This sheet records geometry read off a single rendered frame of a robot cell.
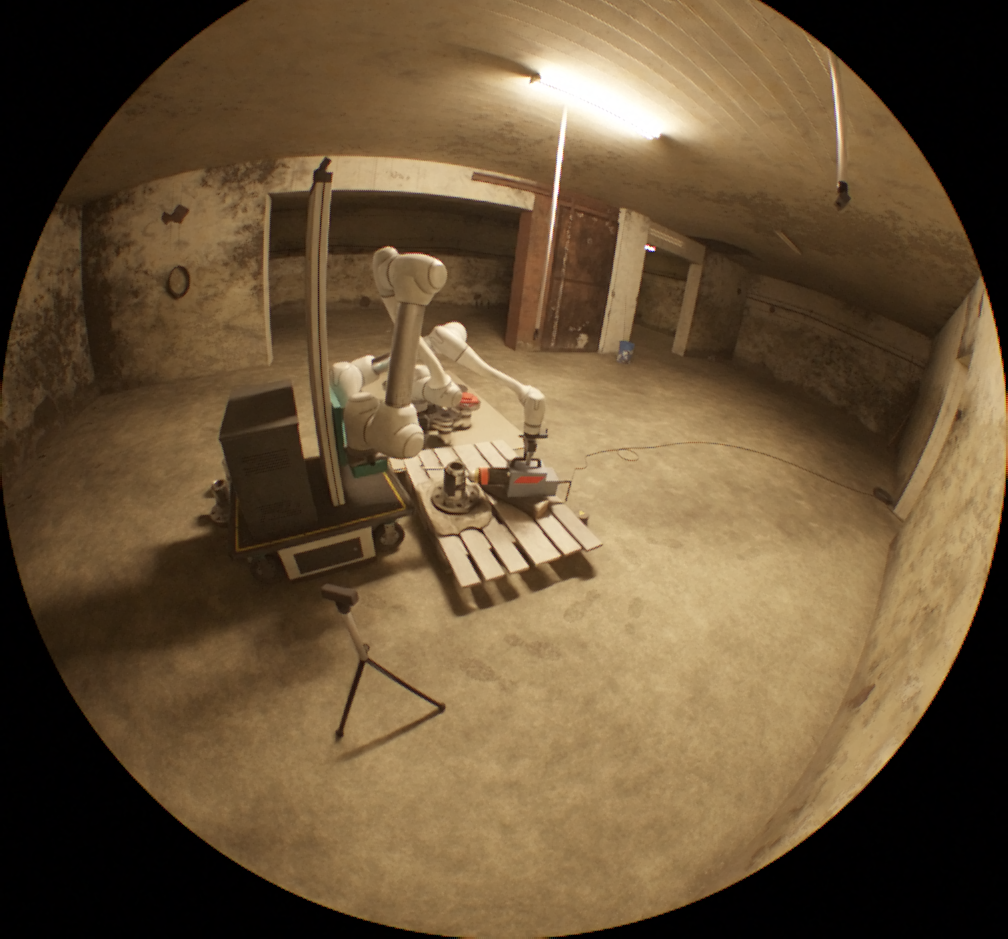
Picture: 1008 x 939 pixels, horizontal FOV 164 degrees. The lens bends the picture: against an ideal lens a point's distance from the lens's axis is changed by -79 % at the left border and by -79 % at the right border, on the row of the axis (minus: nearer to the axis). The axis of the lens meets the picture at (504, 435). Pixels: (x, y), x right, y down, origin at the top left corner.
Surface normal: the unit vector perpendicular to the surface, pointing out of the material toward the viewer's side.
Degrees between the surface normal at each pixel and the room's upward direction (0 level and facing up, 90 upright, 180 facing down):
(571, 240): 90
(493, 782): 0
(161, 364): 90
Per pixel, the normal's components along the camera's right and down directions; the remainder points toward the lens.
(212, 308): 0.44, 0.45
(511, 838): 0.11, -0.88
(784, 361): -0.89, 0.12
